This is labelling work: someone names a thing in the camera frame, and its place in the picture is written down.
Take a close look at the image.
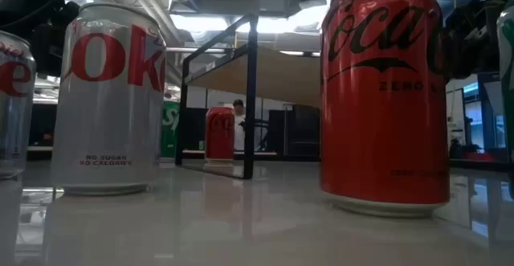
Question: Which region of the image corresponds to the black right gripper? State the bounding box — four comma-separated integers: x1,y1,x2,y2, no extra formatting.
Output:
443,0,506,80

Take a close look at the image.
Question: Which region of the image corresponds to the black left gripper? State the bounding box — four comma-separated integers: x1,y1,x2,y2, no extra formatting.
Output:
31,0,81,79

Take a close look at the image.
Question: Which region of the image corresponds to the green Sprite can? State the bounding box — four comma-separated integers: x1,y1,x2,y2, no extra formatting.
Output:
161,100,182,159
496,0,514,201

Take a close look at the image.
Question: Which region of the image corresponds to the silver Diet Coke can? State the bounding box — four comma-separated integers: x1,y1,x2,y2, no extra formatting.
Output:
51,2,168,197
0,31,37,180

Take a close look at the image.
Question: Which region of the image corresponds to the red Coke Zero can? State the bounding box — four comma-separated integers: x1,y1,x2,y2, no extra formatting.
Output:
204,105,236,168
320,0,451,219

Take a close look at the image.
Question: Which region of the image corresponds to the red box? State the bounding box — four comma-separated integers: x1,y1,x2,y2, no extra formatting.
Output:
461,151,496,163

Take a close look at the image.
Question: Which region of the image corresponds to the black storage cabinet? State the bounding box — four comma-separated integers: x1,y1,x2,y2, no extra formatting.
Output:
267,104,321,158

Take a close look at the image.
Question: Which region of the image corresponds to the grey ceiling unit box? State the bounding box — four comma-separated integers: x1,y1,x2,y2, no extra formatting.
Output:
259,0,301,18

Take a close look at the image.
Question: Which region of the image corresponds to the person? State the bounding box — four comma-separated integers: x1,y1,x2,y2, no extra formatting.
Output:
231,98,247,153

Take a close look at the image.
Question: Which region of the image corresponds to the wooden shelf with black frame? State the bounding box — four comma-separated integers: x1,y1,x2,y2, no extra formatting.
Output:
175,12,322,180

